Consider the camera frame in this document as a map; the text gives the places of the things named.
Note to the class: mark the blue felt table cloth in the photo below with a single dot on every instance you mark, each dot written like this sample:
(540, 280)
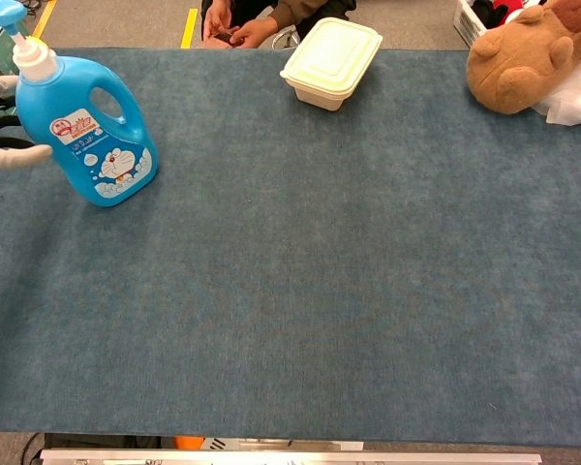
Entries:
(319, 290)

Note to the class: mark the white plastic bag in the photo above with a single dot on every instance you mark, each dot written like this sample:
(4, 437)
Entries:
(578, 97)

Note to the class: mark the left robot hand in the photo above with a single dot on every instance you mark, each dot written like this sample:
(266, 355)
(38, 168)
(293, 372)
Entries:
(9, 156)

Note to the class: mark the orange object under table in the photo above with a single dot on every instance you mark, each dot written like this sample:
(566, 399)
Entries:
(189, 442)

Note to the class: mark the aluminium profile rail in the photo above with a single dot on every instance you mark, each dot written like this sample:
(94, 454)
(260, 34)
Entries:
(290, 457)

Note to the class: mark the cream plastic lunch box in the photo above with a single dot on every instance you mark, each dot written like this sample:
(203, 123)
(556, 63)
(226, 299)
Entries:
(331, 58)

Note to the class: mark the red black fabric item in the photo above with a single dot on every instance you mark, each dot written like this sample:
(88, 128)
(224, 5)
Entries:
(498, 9)

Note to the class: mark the white storage bin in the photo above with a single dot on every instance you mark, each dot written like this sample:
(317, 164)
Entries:
(467, 21)

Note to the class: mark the blue detergent pump bottle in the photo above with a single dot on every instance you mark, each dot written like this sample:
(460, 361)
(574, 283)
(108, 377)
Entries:
(68, 106)

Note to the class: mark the brown plush toy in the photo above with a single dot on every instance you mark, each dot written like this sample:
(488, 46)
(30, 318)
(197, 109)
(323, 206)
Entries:
(518, 68)

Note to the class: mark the seated person dark clothes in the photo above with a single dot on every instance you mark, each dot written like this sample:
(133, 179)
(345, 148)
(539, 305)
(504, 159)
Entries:
(300, 12)

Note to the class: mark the yellow floor tape strip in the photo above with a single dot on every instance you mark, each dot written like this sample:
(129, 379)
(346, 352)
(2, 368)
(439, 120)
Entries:
(44, 19)
(189, 29)

